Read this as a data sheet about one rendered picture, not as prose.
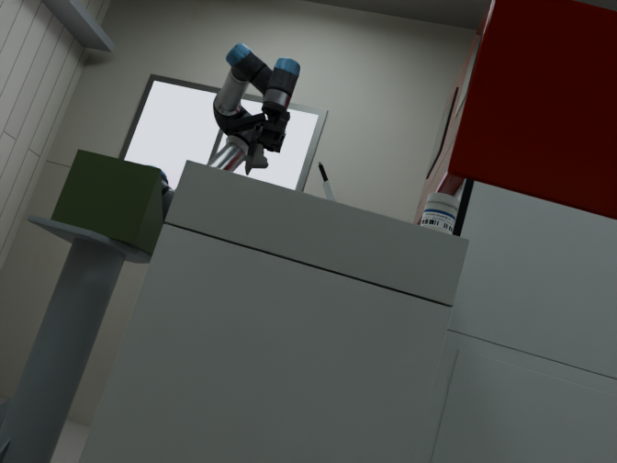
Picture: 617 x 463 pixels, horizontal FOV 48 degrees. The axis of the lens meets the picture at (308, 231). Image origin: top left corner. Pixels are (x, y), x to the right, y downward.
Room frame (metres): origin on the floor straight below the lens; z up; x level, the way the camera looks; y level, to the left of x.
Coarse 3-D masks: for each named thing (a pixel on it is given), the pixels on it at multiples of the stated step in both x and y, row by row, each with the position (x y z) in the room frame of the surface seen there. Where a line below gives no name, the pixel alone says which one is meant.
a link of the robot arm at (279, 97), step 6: (270, 90) 1.84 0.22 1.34; (276, 90) 1.84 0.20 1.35; (264, 96) 1.86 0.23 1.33; (270, 96) 1.84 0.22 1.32; (276, 96) 1.84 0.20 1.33; (282, 96) 1.84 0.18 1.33; (288, 96) 1.85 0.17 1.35; (264, 102) 1.86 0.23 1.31; (270, 102) 1.84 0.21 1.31; (276, 102) 1.84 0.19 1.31; (282, 102) 1.84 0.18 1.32; (288, 102) 1.86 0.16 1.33
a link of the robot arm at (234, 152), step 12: (228, 132) 2.32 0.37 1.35; (240, 132) 2.29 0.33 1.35; (228, 144) 2.29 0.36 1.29; (240, 144) 2.28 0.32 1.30; (216, 156) 2.27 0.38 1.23; (228, 156) 2.27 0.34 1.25; (240, 156) 2.29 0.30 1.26; (228, 168) 2.27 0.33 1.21; (168, 192) 2.17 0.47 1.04; (168, 204) 2.16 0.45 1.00
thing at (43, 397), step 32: (64, 224) 1.94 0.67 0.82; (96, 256) 2.01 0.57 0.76; (128, 256) 2.11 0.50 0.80; (64, 288) 2.02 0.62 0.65; (96, 288) 2.03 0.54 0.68; (64, 320) 2.01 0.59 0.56; (96, 320) 2.06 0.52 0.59; (32, 352) 2.04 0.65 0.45; (64, 352) 2.02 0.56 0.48; (32, 384) 2.01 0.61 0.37; (64, 384) 2.04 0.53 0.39; (0, 416) 2.12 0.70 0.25; (32, 416) 2.01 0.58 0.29; (64, 416) 2.08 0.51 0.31; (0, 448) 2.02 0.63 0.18; (32, 448) 2.02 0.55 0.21
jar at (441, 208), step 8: (432, 200) 1.44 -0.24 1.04; (440, 200) 1.43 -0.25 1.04; (448, 200) 1.42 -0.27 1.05; (456, 200) 1.43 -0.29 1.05; (432, 208) 1.43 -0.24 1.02; (440, 208) 1.43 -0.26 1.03; (448, 208) 1.43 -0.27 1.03; (456, 208) 1.44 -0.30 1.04; (424, 216) 1.45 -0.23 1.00; (432, 216) 1.43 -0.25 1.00; (440, 216) 1.42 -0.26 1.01; (448, 216) 1.43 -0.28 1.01; (424, 224) 1.44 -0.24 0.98; (432, 224) 1.43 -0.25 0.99; (440, 224) 1.42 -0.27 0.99; (448, 224) 1.43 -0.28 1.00; (448, 232) 1.43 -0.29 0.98
